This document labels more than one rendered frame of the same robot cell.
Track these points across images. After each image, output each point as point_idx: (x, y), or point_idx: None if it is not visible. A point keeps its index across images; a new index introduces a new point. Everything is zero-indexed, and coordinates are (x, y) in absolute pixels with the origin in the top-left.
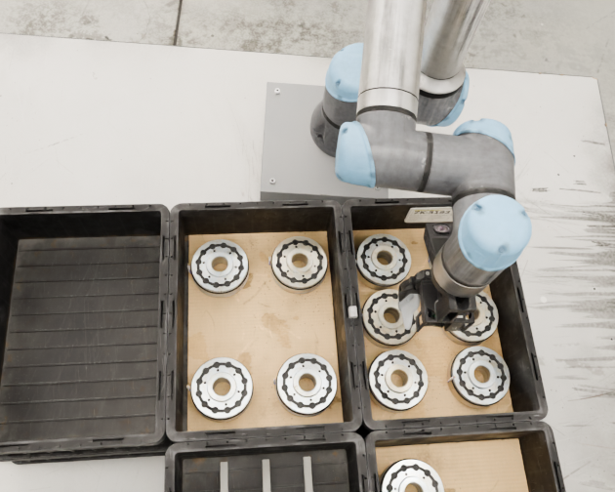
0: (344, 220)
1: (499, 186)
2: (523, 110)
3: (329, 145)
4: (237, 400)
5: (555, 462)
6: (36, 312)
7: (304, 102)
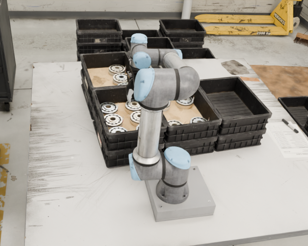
0: (165, 122)
1: (139, 45)
2: (75, 236)
3: None
4: None
5: (90, 82)
6: (245, 113)
7: (194, 199)
